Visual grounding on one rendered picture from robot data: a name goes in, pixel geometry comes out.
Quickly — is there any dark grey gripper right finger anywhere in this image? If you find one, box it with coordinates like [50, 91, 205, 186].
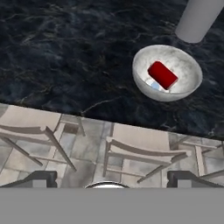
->
[166, 171, 224, 188]

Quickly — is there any white marble bowl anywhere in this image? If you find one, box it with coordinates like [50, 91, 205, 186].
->
[132, 44, 204, 102]

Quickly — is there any red soda can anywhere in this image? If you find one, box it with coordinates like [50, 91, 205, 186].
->
[147, 60, 179, 91]

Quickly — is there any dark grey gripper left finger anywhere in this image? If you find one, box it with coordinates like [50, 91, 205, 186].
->
[0, 171, 59, 188]

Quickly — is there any beige wooden stool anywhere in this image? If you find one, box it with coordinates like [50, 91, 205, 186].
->
[0, 104, 87, 173]
[101, 122, 193, 184]
[169, 136, 224, 179]

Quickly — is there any pale ice cube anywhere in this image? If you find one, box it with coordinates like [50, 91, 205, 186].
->
[150, 81, 161, 91]

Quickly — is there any grey cylinder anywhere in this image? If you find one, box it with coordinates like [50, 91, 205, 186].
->
[174, 0, 224, 44]

